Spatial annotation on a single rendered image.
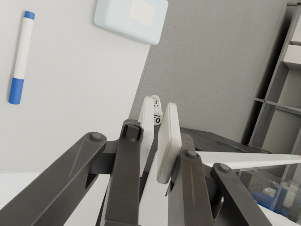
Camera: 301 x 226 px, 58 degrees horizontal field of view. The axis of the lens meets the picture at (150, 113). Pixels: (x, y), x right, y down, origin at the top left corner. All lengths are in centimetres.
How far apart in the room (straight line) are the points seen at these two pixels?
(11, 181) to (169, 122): 37
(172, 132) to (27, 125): 36
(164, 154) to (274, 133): 386
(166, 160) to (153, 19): 43
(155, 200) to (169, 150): 53
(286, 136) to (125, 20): 360
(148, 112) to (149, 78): 163
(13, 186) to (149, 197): 32
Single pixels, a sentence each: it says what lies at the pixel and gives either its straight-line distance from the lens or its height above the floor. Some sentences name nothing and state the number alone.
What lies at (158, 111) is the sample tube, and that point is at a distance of 22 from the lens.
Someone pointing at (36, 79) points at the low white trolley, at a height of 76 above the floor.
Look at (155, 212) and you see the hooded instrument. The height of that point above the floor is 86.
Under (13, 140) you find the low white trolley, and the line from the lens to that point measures 49.
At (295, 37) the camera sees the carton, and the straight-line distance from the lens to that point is 383.
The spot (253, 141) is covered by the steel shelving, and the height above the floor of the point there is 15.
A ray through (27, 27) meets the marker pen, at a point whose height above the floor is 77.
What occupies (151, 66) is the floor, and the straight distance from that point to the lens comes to 181.
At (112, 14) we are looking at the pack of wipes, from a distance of 49.
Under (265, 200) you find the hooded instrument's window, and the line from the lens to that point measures 63.
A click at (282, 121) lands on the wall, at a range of 401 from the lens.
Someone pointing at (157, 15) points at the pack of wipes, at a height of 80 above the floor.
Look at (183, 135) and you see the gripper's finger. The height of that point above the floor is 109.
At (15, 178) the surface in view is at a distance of 51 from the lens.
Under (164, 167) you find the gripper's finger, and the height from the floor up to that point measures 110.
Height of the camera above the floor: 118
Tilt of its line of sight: 38 degrees down
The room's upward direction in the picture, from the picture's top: 111 degrees clockwise
